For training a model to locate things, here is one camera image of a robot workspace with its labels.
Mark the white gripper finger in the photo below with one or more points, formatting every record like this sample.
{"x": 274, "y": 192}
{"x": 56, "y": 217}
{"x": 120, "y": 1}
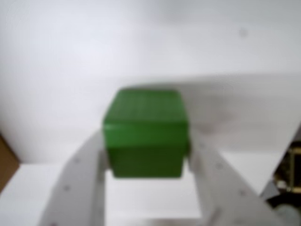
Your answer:
{"x": 77, "y": 183}
{"x": 225, "y": 193}

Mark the green wooden cube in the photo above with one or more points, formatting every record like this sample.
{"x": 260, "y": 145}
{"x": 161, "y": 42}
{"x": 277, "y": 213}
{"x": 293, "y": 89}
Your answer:
{"x": 145, "y": 131}

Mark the brown cardboard box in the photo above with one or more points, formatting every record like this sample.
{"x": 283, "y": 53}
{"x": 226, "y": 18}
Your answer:
{"x": 7, "y": 157}

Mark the brass metal clamp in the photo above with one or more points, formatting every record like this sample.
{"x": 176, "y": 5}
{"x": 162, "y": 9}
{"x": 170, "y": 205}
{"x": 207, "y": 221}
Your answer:
{"x": 291, "y": 164}

